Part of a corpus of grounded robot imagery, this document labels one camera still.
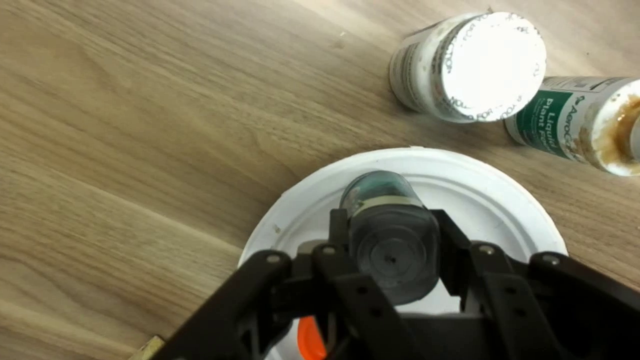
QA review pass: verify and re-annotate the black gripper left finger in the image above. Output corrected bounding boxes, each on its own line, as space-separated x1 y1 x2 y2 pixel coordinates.
153 208 429 360

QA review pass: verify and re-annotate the white pill bottle white cap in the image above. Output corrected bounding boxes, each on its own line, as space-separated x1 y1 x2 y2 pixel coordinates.
388 9 549 126

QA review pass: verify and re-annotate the white bottle with tan cap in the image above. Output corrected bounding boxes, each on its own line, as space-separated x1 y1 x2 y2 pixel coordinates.
503 74 640 179

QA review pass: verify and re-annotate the white paper plate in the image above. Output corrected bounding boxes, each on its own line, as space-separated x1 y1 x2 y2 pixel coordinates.
236 146 569 360

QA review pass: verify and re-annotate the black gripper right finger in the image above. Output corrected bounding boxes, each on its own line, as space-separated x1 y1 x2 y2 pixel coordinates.
429 208 640 360

